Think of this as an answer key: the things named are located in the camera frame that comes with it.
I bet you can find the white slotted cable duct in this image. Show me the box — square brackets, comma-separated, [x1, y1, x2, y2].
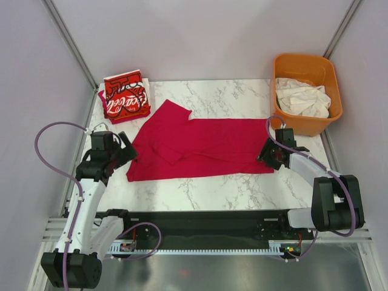
[107, 241, 301, 256]

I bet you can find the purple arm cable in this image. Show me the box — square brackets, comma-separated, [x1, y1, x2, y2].
[266, 116, 360, 263]
[34, 121, 162, 291]

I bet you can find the red Coca-Cola folded shirt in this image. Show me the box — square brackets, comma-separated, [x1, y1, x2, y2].
[102, 70, 151, 124]

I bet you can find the white crumpled cloth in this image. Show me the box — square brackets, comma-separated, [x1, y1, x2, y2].
[275, 78, 331, 118]

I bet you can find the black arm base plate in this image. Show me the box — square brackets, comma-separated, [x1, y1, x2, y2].
[96, 209, 313, 249]

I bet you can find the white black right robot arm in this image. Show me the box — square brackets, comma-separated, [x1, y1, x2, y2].
[258, 128, 365, 239]

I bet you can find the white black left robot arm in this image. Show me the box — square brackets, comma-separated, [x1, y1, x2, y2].
[41, 131, 138, 290]

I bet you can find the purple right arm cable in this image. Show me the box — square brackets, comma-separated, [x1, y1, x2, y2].
[266, 116, 360, 263]

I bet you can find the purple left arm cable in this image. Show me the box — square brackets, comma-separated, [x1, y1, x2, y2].
[34, 121, 162, 291]

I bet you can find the aluminium corner post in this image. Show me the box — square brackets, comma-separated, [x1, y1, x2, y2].
[41, 0, 98, 91]
[323, 0, 364, 59]

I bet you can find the aluminium frame rail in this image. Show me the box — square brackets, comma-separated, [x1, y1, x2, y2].
[42, 217, 374, 243]

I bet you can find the right aluminium corner post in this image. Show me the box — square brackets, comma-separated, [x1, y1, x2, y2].
[323, 0, 364, 59]

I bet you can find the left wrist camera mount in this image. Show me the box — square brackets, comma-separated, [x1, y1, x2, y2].
[84, 122, 109, 136]

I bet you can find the crimson red t-shirt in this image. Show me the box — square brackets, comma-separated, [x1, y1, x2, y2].
[126, 100, 273, 182]

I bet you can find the orange plastic basket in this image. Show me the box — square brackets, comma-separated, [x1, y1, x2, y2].
[270, 53, 343, 136]

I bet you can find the left aluminium corner post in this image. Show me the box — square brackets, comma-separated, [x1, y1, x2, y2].
[41, 0, 98, 91]

